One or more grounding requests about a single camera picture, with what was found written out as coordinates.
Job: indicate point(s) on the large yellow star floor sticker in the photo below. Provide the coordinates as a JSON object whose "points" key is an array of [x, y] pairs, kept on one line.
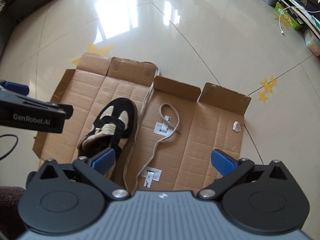
{"points": [[96, 50]]}

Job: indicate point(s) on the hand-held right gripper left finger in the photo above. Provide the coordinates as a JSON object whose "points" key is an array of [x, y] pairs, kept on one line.
{"points": [[103, 158]]}

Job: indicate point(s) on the small yellow star floor sticker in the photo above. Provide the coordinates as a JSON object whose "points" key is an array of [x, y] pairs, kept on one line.
{"points": [[273, 81], [266, 86], [262, 96]]}

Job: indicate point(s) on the person's brown fleece trouser leg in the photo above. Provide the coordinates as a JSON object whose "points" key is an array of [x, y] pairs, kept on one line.
{"points": [[11, 205]]}

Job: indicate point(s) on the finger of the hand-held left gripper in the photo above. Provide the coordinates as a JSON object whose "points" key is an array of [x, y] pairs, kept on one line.
{"points": [[57, 107], [15, 87]]}

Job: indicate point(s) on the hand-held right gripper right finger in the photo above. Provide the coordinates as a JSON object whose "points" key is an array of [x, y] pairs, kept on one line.
{"points": [[222, 162]]}

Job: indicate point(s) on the clear box with pastel contents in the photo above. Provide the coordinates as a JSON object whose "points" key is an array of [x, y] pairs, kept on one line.
{"points": [[312, 42]]}

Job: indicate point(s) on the beige shoelace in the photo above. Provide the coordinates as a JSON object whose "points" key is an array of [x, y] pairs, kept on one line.
{"points": [[147, 95]]}

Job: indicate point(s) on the white paper label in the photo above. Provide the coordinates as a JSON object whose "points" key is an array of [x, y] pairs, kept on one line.
{"points": [[151, 176], [162, 128]]}

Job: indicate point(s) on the black and cream suede shoe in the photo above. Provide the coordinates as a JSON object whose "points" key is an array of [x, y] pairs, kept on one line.
{"points": [[117, 110]]}

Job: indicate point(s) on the white paper scrap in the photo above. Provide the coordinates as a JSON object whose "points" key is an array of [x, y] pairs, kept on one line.
{"points": [[236, 126]]}

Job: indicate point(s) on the stack of flat books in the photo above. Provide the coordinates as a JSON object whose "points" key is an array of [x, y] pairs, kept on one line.
{"points": [[307, 12]]}

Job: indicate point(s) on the flattened cardboard box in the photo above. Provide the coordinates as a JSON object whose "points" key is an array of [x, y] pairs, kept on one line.
{"points": [[200, 142]]}

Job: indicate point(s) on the green storage box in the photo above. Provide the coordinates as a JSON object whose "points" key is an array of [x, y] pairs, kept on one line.
{"points": [[287, 15]]}

